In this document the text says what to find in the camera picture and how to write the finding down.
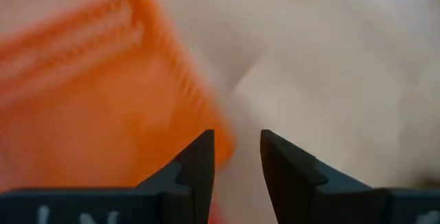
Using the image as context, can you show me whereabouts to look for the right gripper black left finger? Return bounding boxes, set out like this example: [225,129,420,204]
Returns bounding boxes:
[135,129,216,224]

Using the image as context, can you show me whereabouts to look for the orange plastic basket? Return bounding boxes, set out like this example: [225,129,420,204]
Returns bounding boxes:
[0,0,237,194]

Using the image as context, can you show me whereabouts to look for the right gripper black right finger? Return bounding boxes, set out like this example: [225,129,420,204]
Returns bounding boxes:
[260,129,389,224]

